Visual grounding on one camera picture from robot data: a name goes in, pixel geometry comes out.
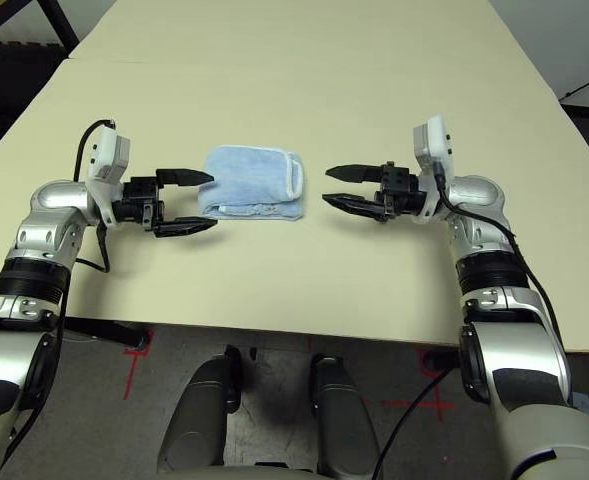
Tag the black foam floor mat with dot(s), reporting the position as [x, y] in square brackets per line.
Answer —
[9, 90]

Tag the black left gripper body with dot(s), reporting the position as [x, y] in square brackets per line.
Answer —
[139, 202]

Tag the black table foot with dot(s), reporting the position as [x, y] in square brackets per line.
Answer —
[114, 330]

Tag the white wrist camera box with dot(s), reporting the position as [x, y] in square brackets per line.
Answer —
[434, 140]
[106, 155]

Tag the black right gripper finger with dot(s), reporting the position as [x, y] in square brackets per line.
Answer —
[356, 205]
[356, 173]

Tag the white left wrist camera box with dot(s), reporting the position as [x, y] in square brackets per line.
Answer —
[106, 155]

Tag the grey left robot leg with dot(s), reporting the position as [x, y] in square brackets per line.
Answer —
[194, 415]

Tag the side table with black legs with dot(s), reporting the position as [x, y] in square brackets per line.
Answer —
[61, 22]

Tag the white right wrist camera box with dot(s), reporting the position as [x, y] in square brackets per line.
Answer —
[434, 140]

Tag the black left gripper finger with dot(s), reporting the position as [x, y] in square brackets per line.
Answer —
[184, 177]
[184, 226]

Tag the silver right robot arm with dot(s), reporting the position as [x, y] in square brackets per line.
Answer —
[514, 350]

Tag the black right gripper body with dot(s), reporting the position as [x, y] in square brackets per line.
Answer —
[399, 192]

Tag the light blue towel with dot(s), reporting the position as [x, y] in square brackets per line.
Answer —
[244, 185]

